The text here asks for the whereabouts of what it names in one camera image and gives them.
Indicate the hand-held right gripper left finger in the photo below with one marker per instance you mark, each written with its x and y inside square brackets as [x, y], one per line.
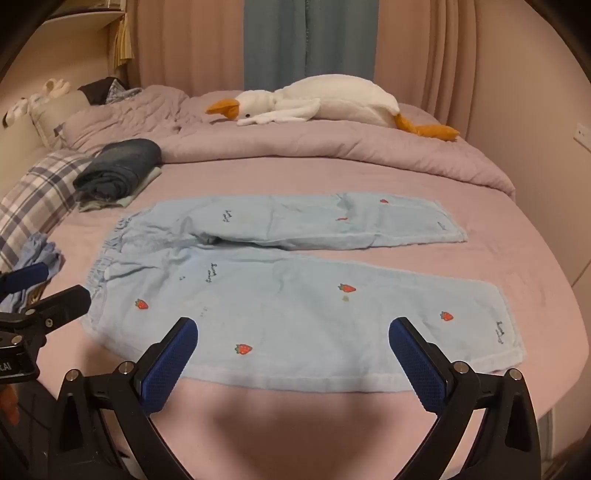
[170, 365]

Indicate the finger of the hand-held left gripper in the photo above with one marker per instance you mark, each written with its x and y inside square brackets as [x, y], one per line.
[64, 304]
[25, 276]

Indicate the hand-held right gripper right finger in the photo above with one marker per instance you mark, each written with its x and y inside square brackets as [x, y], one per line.
[416, 367]

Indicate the light blue denim shorts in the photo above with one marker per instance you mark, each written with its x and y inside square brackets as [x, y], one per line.
[286, 295]

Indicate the crumpled blue cloth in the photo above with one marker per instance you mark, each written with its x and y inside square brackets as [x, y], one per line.
[39, 251]

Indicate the plaid pillow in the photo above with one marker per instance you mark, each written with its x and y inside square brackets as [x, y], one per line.
[41, 194]

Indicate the pink bed sheet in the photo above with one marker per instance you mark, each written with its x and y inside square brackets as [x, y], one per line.
[286, 438]

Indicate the folded pale green cloth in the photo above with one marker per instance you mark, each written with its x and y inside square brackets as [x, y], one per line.
[138, 187]

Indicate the folded dark blue jeans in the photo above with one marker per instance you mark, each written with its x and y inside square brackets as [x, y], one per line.
[121, 165]

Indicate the grey pillow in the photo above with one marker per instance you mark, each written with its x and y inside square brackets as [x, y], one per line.
[57, 115]

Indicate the dark garment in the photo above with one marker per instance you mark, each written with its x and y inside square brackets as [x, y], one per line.
[99, 90]

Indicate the purple duvet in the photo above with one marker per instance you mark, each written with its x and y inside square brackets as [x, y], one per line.
[323, 147]

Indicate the yellow cloth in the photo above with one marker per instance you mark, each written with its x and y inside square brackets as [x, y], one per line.
[123, 46]

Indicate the wooden shelf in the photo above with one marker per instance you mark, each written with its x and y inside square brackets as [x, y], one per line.
[87, 14]

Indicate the white goose plush toy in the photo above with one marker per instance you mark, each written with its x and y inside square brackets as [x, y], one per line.
[332, 104]

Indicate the pink curtain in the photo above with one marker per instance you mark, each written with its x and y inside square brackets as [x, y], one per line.
[425, 50]
[194, 41]

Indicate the blue curtain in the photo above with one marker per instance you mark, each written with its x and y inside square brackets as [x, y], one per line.
[304, 41]

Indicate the white wall power strip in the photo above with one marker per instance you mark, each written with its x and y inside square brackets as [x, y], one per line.
[582, 134]

